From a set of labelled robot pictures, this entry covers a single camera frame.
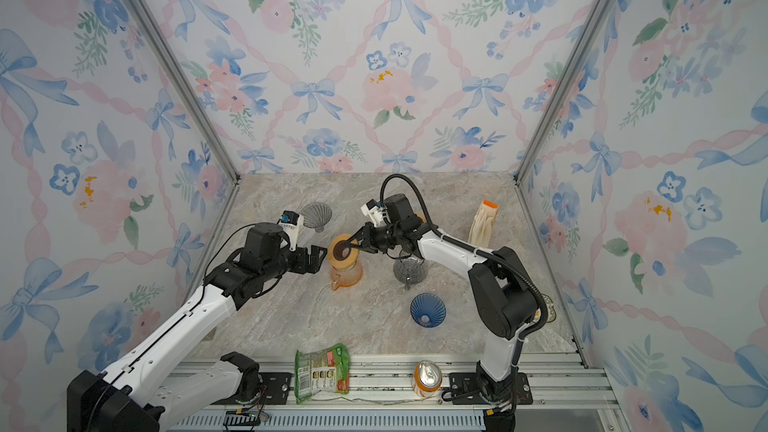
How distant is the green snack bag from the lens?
0.73 metres

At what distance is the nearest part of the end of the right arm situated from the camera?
69 cm

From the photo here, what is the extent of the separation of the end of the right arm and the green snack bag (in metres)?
0.30
